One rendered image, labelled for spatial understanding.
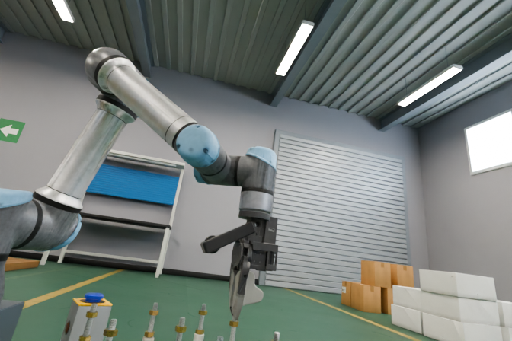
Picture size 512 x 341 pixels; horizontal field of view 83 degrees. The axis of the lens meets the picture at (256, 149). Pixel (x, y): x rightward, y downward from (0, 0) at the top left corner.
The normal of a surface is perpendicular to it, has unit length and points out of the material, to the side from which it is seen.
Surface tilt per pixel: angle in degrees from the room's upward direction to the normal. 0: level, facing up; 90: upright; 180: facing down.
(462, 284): 90
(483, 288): 90
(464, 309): 90
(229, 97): 90
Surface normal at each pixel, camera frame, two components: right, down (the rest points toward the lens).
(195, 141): -0.15, -0.36
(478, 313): 0.26, -0.31
